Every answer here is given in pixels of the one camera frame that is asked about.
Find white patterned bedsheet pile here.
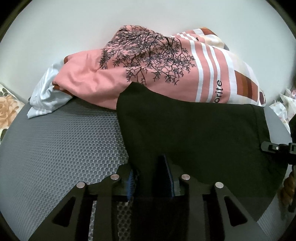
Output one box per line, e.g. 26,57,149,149
269,88,295,133

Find grey mesh mattress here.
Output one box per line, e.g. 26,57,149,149
0,98,295,241

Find black pants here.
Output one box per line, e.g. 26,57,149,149
116,83,295,240

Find pink checked pillow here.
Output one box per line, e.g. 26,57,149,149
53,25,266,109

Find floral white pillow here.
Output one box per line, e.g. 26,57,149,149
0,84,25,141

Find right hand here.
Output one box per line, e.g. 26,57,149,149
280,171,295,207

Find light blue striped cloth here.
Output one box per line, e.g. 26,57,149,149
27,60,72,118

